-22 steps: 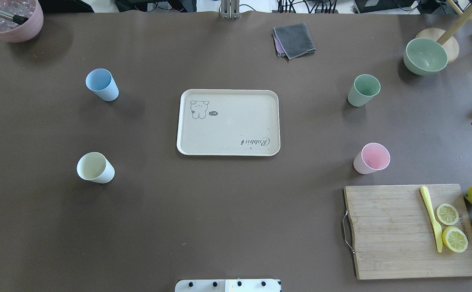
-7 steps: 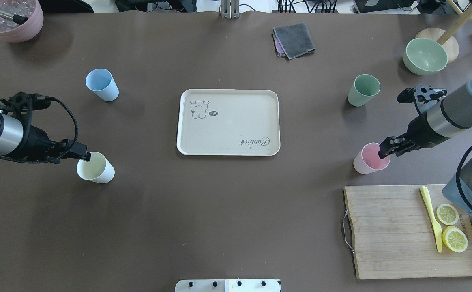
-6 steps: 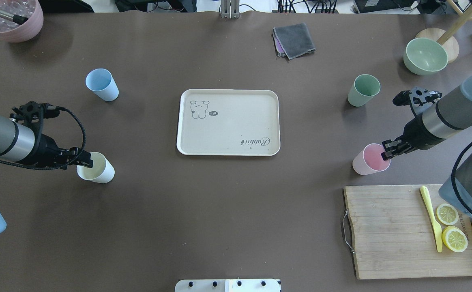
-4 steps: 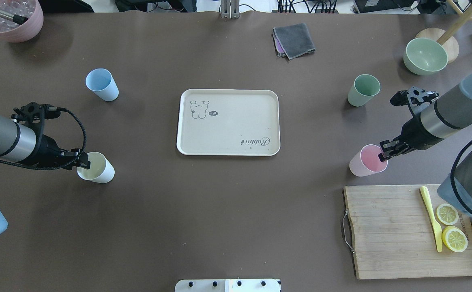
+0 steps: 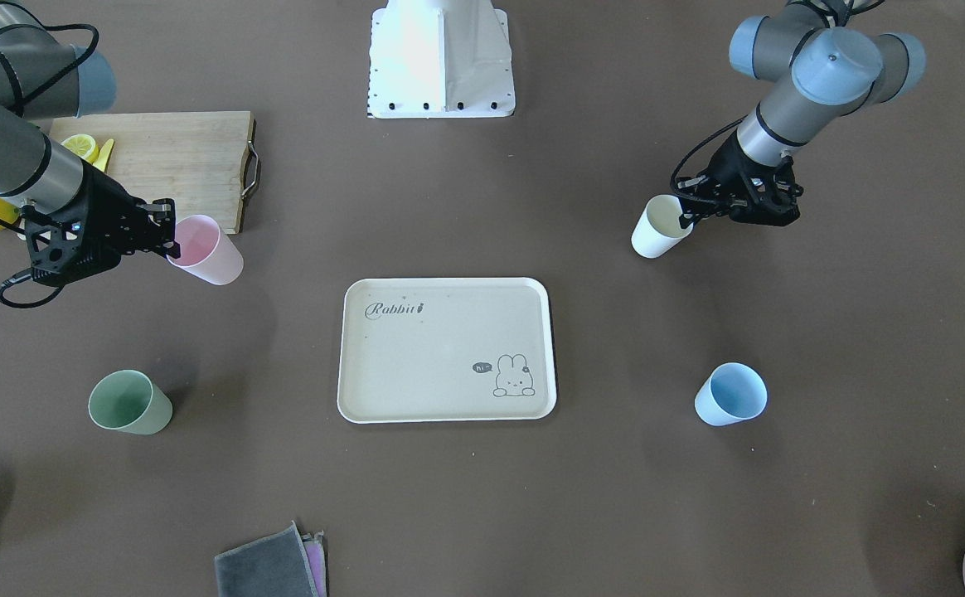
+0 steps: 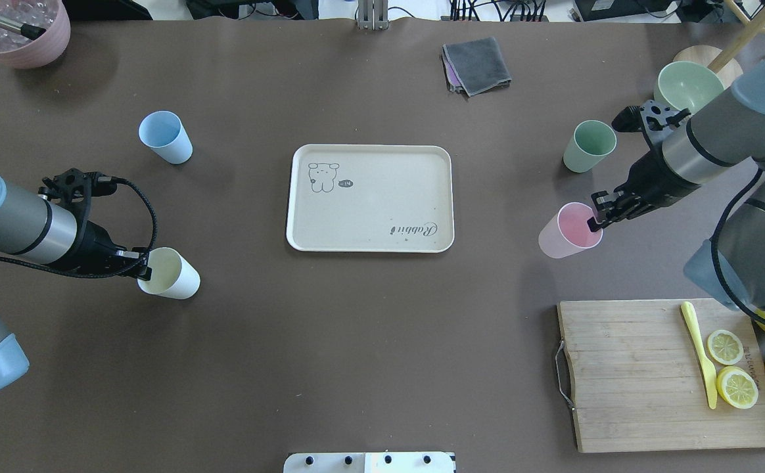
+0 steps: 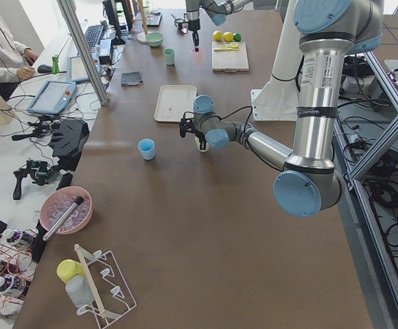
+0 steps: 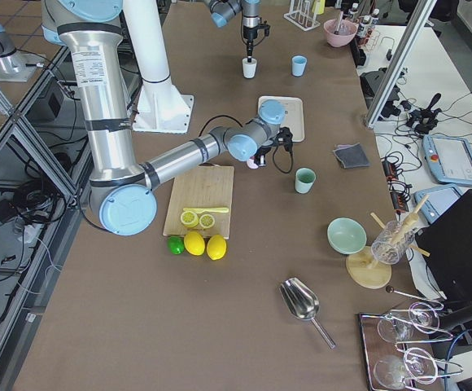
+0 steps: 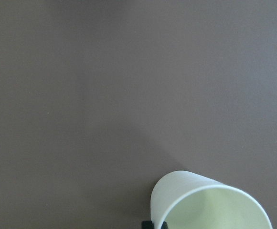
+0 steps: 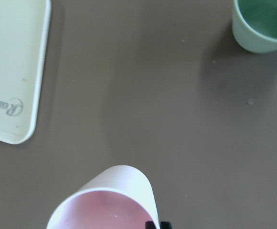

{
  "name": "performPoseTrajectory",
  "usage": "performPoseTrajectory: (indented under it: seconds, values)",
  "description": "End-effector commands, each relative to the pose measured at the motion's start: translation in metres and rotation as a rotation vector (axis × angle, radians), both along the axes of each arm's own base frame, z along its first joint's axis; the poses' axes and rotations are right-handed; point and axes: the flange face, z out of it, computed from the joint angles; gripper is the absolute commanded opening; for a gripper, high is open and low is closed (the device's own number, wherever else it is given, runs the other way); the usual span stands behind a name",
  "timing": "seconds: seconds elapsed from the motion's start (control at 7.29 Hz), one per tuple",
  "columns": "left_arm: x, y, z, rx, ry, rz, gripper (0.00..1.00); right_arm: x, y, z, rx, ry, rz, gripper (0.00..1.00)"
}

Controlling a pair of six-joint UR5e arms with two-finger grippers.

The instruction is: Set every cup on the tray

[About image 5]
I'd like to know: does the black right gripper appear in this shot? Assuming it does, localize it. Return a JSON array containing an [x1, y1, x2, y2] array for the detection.
[[22, 170, 181, 288]]

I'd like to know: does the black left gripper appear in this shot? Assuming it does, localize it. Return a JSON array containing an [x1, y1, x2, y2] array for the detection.
[[672, 133, 803, 230]]

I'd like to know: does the cream plastic cup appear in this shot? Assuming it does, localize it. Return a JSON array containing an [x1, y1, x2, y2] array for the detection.
[[631, 194, 692, 260]]

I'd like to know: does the pink plastic cup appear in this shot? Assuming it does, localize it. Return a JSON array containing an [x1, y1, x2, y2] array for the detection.
[[167, 215, 244, 286]]

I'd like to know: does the green plastic cup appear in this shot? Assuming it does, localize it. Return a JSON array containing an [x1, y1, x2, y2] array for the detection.
[[88, 370, 174, 435]]

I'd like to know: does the blue plastic cup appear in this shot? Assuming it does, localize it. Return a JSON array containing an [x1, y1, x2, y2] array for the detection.
[[694, 362, 769, 426]]

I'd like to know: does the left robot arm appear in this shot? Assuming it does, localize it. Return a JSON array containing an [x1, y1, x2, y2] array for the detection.
[[671, 1, 926, 228]]

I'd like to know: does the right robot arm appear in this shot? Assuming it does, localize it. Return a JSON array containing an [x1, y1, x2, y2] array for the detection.
[[0, 1, 180, 288]]

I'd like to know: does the cream rabbit tray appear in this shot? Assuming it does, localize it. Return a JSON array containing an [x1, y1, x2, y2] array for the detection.
[[336, 277, 557, 424]]

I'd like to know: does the wooden cutting board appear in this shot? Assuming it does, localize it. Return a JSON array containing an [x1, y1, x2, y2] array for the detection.
[[48, 112, 260, 235]]

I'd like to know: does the yellow plastic knife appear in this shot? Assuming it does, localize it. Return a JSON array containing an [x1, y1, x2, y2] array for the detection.
[[92, 138, 115, 172]]

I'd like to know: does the lemon half slice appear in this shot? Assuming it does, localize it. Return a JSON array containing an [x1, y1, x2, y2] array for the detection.
[[61, 133, 99, 165]]

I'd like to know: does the pink cloth under grey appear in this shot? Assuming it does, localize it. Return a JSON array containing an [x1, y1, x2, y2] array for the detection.
[[302, 531, 328, 597]]

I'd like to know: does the white camera stand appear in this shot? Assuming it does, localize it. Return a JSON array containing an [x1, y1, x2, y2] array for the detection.
[[366, 1, 516, 119]]

